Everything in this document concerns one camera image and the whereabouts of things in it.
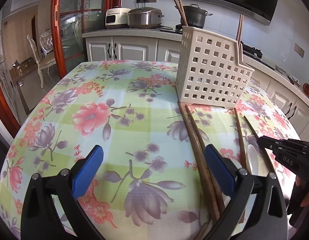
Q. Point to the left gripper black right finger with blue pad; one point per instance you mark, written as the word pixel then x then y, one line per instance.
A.
pixel 257 208

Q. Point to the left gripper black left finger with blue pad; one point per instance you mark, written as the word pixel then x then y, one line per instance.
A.
pixel 51 209

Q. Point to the white ceramic spoon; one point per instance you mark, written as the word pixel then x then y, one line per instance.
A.
pixel 255 164

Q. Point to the red jar on counter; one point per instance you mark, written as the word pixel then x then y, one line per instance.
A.
pixel 305 88

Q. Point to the black gas stove top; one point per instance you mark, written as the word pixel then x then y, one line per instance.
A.
pixel 254 52

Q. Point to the floral tablecloth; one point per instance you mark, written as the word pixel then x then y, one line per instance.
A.
pixel 148 186

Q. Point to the white perforated utensil basket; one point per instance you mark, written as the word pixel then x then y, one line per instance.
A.
pixel 211 70

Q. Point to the white dining chair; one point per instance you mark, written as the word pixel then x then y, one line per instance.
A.
pixel 48 60

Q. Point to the dark stock pot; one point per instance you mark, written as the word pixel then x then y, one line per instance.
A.
pixel 196 16

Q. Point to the silver pressure cooker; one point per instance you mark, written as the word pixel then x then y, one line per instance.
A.
pixel 144 18

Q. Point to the white rice cooker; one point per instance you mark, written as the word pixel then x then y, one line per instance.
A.
pixel 116 18

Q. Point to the red framed glass door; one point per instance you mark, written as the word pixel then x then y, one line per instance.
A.
pixel 70 20

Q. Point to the wall light switch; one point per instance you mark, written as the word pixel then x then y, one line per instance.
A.
pixel 299 50

